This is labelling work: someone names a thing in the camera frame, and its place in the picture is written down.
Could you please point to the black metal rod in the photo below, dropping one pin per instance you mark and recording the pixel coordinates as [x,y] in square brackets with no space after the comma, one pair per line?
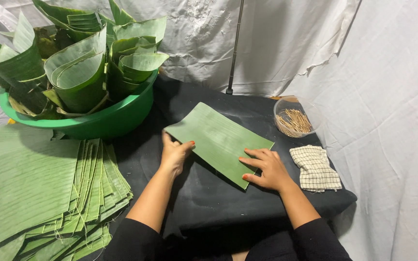
[235,47]

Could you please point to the banana leaf sheet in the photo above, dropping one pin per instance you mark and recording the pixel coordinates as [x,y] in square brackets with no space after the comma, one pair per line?
[219,142]

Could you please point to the heap of wooden toothpicks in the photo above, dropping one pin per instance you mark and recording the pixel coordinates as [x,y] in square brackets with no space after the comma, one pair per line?
[293,122]

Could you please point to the black table cloth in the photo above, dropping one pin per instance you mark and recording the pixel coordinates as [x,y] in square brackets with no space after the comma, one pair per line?
[209,195]

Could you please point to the white backdrop sheet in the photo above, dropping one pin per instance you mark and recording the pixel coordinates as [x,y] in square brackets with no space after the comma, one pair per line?
[303,54]

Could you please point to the green plastic basin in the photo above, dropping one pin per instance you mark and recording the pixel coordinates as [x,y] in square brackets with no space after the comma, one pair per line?
[103,119]

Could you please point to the person's left hand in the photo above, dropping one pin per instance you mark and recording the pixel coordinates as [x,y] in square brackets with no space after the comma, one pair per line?
[173,155]

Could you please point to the stack of cut banana leaves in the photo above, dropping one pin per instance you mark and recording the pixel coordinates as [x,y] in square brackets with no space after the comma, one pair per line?
[42,195]

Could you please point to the person's black clothing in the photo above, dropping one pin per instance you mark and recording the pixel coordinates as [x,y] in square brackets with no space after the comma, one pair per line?
[227,241]

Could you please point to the clear plastic bowl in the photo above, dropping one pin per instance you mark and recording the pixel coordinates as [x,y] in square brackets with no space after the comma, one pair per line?
[298,116]

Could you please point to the person's right hand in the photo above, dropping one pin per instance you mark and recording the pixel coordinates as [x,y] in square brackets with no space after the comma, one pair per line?
[272,170]

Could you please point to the bunch of rolled banana leaves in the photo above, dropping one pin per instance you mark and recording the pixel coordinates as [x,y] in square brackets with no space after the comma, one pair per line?
[82,61]

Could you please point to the checked white cloth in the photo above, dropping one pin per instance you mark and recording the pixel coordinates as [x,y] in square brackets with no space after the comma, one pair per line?
[315,168]

